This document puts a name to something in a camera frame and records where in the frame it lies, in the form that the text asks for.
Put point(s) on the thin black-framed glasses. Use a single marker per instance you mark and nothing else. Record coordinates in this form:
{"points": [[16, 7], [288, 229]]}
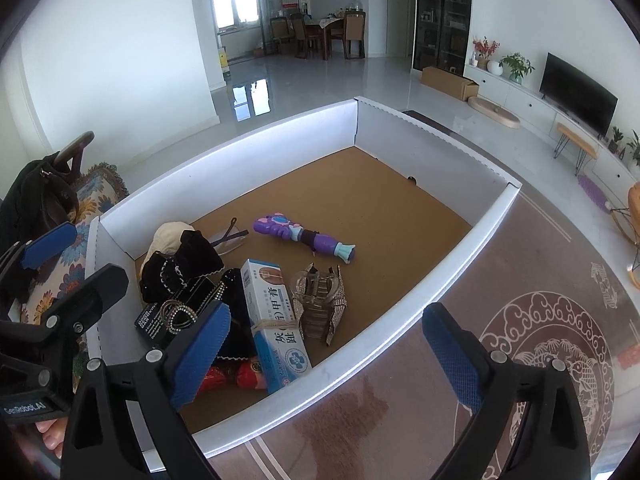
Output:
{"points": [[235, 236]]}

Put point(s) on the purple toy wand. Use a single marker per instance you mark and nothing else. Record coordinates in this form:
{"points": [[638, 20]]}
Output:
{"points": [[280, 227]]}

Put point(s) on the small yellow floor object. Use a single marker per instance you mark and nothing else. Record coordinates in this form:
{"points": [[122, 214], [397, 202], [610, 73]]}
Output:
{"points": [[223, 57]]}

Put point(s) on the small hoop rhinestone clip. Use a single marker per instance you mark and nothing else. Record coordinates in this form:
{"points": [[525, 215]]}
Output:
{"points": [[172, 310]]}

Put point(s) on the person's left hand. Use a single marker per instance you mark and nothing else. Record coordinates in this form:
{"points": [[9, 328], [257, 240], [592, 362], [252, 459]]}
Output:
{"points": [[50, 437]]}

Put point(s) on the brown cardboard box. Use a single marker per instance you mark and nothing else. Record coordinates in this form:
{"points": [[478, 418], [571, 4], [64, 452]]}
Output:
{"points": [[447, 82]]}

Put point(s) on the leafy green potted plant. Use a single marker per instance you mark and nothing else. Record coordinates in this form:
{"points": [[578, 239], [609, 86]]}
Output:
{"points": [[517, 67]]}

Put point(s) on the black rectangular box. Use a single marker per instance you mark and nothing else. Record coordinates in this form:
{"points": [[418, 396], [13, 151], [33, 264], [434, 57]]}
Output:
{"points": [[150, 329]]}

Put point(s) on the large rhinestone hair clip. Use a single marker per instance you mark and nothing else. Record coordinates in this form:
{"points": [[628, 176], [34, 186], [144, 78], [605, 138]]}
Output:
{"points": [[320, 310]]}

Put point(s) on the black bag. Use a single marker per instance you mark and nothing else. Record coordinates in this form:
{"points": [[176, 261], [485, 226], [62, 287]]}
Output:
{"points": [[35, 200]]}

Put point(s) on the wooden bench with metal legs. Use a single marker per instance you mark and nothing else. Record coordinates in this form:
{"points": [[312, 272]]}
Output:
{"points": [[575, 139]]}

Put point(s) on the brown patterned glass desktop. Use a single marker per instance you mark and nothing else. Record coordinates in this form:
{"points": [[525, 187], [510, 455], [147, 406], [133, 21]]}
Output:
{"points": [[400, 410]]}

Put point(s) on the small dark potted plant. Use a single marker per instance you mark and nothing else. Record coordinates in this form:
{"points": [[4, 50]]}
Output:
{"points": [[615, 141]]}

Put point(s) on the red snack packet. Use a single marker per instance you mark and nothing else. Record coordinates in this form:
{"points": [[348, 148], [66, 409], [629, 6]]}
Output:
{"points": [[245, 375]]}

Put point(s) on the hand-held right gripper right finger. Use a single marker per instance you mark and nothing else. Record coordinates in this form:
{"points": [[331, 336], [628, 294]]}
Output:
{"points": [[450, 355]]}

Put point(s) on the clear glass bottle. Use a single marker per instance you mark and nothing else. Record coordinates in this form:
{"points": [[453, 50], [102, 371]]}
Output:
{"points": [[357, 2]]}

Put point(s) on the black lace-trimmed pouch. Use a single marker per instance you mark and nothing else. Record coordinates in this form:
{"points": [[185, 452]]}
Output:
{"points": [[237, 320]]}

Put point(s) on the wooden dining table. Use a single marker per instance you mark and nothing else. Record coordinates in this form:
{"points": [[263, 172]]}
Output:
{"points": [[325, 25]]}

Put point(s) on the purple floor mat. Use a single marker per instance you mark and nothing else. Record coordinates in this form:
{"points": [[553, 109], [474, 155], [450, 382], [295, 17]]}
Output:
{"points": [[592, 189]]}

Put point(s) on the beige oval pet bed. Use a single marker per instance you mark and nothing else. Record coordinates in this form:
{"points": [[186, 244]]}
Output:
{"points": [[495, 111]]}

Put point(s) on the white television cabinet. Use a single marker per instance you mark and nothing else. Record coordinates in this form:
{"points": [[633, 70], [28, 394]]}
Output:
{"points": [[530, 105]]}

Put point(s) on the black flat television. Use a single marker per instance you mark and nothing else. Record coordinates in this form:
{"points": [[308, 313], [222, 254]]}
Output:
{"points": [[577, 92]]}

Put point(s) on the red paper slip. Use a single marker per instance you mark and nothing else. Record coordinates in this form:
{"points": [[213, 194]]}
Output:
{"points": [[629, 357]]}

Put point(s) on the white and blue carton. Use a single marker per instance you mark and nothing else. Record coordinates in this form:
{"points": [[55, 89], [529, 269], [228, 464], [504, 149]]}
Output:
{"points": [[272, 310]]}

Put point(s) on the wooden dining chair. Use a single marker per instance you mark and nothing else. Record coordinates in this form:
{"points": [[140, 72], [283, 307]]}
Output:
{"points": [[302, 35], [355, 32], [281, 32]]}

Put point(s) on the vase with red flowers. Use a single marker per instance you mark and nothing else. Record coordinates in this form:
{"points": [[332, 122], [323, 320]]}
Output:
{"points": [[484, 50]]}

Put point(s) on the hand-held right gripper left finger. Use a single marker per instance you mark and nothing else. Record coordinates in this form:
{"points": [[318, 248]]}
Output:
{"points": [[200, 355]]}

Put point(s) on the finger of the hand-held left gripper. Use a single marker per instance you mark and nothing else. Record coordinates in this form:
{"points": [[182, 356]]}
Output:
{"points": [[47, 247], [95, 290]]}

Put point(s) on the long-leaf potted plant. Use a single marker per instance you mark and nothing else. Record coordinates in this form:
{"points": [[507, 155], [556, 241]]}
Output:
{"points": [[634, 152]]}

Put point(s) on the dark wooden chair back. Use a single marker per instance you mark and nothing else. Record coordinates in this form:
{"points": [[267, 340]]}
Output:
{"points": [[75, 144]]}

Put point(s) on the round white vase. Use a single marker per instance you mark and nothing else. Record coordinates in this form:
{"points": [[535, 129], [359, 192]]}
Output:
{"points": [[494, 68]]}

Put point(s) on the cream plush toy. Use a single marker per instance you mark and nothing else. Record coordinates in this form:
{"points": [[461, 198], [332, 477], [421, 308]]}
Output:
{"points": [[167, 237]]}

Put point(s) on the orange rocking chair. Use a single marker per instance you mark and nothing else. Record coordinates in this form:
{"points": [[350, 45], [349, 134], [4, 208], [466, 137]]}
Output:
{"points": [[632, 210]]}

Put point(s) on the tall dark display cabinet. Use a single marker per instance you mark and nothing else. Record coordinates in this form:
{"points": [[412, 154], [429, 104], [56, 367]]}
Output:
{"points": [[442, 15]]}

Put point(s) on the floral fringed cushion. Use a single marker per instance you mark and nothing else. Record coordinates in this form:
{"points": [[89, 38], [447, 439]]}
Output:
{"points": [[95, 200]]}

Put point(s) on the white door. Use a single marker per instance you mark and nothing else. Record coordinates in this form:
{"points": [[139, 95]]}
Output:
{"points": [[401, 10]]}

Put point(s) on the white cardboard box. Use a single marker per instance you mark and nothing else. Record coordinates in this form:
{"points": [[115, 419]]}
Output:
{"points": [[425, 160]]}

